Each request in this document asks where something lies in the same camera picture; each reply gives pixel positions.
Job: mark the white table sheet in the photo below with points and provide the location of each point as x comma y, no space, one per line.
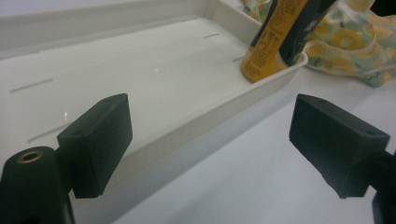
249,174

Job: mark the orange print cloth bag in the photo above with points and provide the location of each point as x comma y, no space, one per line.
348,40

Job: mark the white plastic tray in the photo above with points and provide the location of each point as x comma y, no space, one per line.
149,81

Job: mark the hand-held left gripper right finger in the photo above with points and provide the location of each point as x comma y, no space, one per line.
336,146

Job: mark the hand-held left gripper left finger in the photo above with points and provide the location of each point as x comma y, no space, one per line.
96,146

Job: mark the yellow and black bottle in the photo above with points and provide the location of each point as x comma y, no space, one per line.
271,46

